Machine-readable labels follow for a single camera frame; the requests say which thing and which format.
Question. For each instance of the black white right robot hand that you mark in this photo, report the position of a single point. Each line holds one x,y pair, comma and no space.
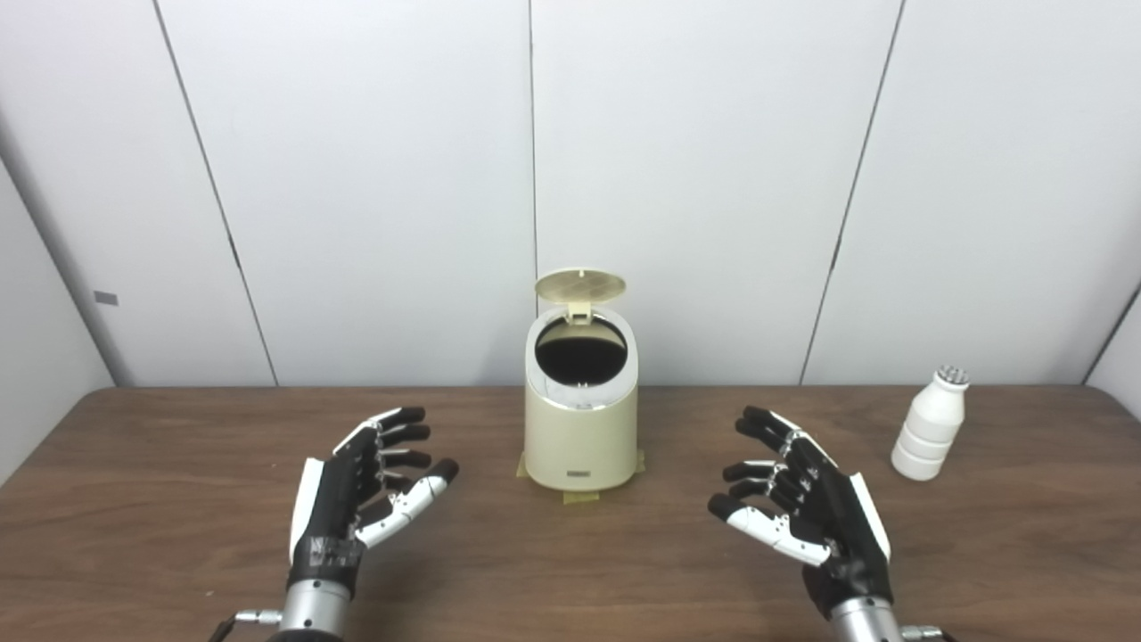
838,526

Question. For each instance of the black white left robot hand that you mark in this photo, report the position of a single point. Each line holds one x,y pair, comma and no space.
334,499

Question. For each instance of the small white plastic bottle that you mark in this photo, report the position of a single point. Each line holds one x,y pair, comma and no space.
927,432

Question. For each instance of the cream-colored bin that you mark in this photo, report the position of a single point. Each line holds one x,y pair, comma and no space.
579,441

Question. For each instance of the round cream bin lid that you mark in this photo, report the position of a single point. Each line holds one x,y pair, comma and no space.
579,285

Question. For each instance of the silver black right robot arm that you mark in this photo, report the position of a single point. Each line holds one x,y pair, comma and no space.
865,622

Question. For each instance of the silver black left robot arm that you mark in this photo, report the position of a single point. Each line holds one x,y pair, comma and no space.
314,615

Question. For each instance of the small gray wall tag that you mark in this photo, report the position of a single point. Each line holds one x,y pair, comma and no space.
106,298

